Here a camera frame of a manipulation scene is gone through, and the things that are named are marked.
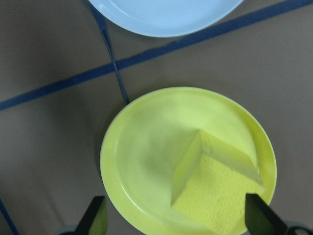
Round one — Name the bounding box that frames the light blue plate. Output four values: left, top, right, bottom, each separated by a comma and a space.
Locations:
87, 0, 246, 38

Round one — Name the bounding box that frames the yellow foam block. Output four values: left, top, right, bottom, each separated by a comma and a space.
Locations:
170, 129, 267, 233

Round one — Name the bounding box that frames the yellow plate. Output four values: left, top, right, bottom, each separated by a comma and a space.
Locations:
99, 86, 277, 235

